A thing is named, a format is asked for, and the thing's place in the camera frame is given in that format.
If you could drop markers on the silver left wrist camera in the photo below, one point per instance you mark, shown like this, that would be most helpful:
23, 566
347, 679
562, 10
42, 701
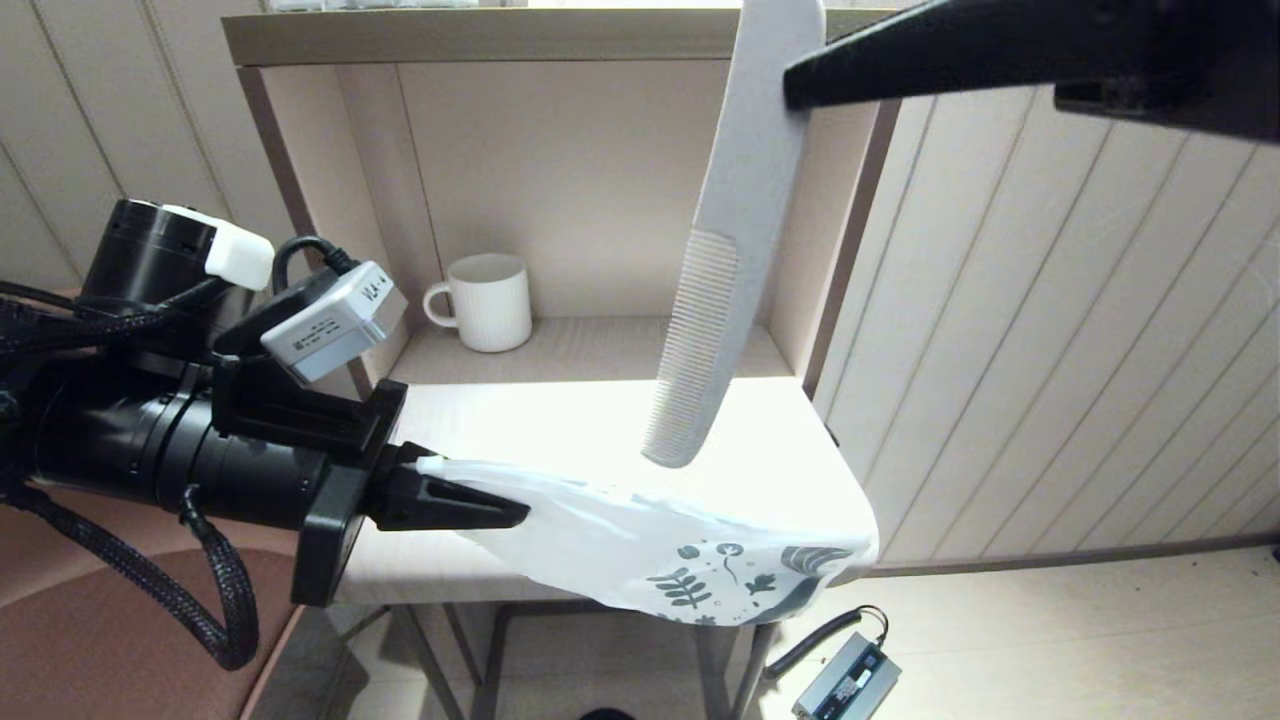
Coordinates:
335, 325

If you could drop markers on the light wooden shelf desk unit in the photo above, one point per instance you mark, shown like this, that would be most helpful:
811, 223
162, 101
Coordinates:
480, 35

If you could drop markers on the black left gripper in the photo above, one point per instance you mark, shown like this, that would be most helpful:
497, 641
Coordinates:
340, 500

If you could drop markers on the white pouch with blue plants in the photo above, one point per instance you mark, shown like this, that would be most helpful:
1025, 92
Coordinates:
600, 540

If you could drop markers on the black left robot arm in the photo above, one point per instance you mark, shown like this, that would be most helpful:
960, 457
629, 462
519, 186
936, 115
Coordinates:
100, 440

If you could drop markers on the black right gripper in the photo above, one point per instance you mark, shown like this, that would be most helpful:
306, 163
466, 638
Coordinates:
1190, 70

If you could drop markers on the brown upholstered chair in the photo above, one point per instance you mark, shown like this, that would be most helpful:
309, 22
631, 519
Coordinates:
90, 660

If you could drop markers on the white ribbed mug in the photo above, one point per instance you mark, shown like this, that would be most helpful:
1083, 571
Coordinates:
495, 300

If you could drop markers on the white plastic comb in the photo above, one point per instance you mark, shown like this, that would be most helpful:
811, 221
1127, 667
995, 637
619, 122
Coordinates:
740, 200

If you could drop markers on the black round robot part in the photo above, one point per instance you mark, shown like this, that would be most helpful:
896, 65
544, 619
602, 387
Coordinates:
606, 715

